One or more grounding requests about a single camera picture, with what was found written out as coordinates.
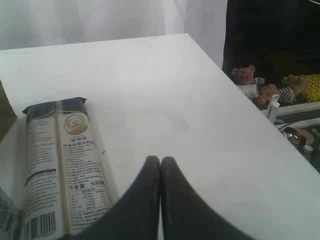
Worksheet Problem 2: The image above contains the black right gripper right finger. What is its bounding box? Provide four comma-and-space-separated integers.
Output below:
160, 156, 227, 240

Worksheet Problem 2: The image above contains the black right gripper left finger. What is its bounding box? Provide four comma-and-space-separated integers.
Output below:
74, 155, 161, 240

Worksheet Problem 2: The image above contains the brown paper bag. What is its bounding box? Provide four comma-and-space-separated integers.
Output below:
0, 82, 17, 142

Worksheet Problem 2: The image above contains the milk carton blue white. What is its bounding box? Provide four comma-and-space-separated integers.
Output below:
0, 188, 19, 240

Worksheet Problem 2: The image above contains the white wooden rack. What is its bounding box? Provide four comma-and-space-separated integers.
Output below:
261, 101, 320, 130

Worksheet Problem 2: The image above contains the brown teddy bear striped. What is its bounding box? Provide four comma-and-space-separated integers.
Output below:
253, 83, 295, 106

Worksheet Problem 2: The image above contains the brown teddy bear upper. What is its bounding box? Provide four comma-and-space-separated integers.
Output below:
231, 65, 266, 85

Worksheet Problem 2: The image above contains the yellow knitted plush toy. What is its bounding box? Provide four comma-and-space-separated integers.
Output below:
282, 73, 320, 103

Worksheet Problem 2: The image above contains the white curtain backdrop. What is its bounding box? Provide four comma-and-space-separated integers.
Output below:
0, 0, 228, 67

